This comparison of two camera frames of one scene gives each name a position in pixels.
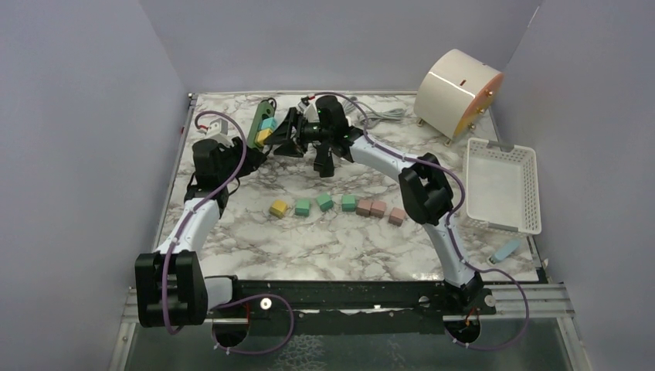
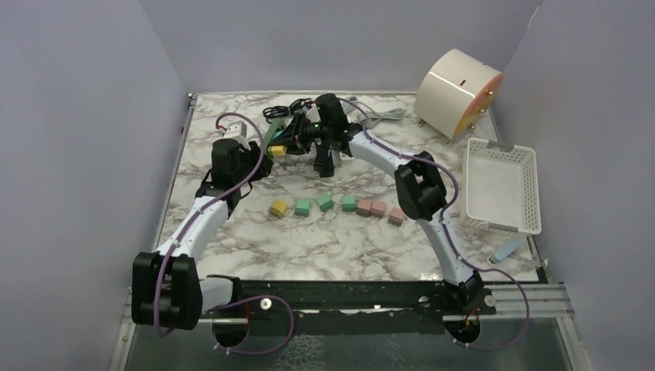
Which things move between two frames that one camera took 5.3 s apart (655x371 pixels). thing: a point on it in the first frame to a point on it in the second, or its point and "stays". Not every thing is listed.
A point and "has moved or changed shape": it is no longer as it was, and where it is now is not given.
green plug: x=303 y=207 stays
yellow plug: x=262 y=134 has moved or changed shape
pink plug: x=364 y=207 stays
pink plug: x=378 y=209 stays
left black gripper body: x=232 y=158 to x=246 y=160
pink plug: x=397 y=216 stays
